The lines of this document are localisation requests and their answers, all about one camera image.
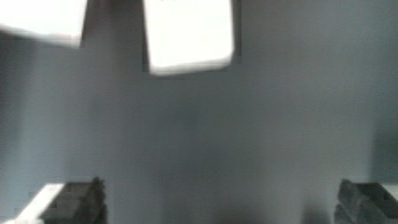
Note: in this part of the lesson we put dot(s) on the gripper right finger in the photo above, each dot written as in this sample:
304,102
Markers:
366,203

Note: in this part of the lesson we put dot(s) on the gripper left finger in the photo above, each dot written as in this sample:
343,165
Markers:
68,203

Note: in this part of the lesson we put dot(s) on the white chair leg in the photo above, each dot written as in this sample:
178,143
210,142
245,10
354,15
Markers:
188,35

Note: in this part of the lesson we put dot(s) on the white leg near backrest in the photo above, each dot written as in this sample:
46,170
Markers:
45,19

